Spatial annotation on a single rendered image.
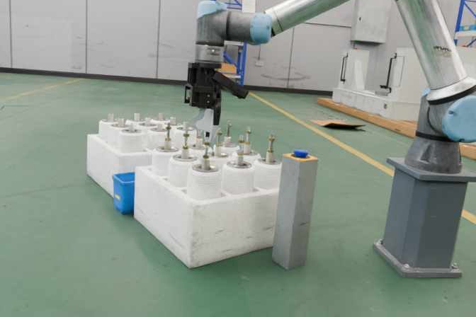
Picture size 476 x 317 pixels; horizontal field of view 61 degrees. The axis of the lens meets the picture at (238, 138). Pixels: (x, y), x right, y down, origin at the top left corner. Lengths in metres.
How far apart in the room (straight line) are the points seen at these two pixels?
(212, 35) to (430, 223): 0.78
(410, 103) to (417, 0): 3.43
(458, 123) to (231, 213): 0.61
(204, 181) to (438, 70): 0.64
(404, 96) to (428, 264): 3.24
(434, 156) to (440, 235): 0.23
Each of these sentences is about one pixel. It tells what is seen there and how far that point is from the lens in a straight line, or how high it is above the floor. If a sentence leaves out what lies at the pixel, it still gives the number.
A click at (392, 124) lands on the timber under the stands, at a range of 4.17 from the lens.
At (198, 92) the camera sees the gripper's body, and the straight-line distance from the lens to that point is 1.05.
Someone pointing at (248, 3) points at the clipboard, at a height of 1.43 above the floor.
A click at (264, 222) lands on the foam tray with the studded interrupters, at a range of 1.23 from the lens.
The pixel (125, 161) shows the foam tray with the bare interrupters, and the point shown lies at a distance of 1.55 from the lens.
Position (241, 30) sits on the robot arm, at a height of 0.63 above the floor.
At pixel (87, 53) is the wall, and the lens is 7.55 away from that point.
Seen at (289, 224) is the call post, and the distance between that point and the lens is 1.13.
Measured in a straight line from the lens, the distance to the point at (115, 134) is 1.69.
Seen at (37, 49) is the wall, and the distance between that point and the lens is 7.76.
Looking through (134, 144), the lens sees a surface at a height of 0.21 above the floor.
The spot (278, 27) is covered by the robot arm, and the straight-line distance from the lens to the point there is 1.17.
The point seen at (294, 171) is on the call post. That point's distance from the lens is 1.09.
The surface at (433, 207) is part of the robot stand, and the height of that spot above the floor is 0.20.
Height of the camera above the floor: 0.56
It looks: 11 degrees down
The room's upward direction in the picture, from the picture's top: 5 degrees clockwise
